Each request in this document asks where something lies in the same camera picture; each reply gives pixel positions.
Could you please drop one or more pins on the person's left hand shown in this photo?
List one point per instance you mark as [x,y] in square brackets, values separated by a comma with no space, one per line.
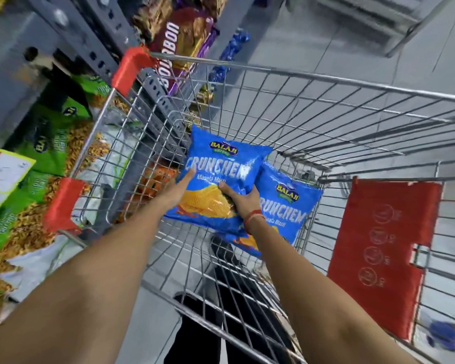
[174,191]

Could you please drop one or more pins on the person's right hand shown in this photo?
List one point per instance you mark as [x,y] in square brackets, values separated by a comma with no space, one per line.
[246,204]

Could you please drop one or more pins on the blue Crunchem chips bag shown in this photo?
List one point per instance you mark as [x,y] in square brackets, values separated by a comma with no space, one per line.
[288,208]
[220,166]

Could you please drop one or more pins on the grey metal shelf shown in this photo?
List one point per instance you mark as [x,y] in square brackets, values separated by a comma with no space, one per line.
[79,30]

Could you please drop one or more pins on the person's right forearm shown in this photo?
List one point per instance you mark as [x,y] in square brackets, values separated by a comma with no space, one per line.
[307,299]

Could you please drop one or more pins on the person's left forearm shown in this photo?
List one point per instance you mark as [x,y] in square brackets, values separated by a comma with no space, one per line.
[79,295]

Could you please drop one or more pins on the red plastic cart seat panel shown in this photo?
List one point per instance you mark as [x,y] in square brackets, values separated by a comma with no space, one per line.
[379,253]

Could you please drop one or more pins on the person's black trousers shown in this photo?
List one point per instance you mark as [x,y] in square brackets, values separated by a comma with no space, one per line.
[197,337]

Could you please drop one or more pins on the red thread wristband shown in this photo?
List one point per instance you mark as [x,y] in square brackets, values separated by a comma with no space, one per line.
[252,216]

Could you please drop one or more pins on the row of orange snack packets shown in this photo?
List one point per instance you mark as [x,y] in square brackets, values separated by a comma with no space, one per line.
[151,185]

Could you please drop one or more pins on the pile of gold wrapped sweets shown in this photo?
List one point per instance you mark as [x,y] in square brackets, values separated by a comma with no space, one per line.
[204,94]

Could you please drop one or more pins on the row of green white snack packets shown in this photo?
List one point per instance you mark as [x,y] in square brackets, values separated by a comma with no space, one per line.
[49,147]

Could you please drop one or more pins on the stack of maroon biscuit packs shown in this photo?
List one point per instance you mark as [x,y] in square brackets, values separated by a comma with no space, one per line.
[182,34]

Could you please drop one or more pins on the pile of blue wrapped candies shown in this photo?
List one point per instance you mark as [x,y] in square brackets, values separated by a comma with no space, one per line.
[235,43]

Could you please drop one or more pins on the yellow price label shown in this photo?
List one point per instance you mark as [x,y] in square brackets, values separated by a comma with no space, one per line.
[3,178]

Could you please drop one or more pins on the grey metal rack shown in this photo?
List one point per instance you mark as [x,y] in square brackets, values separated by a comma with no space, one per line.
[364,11]

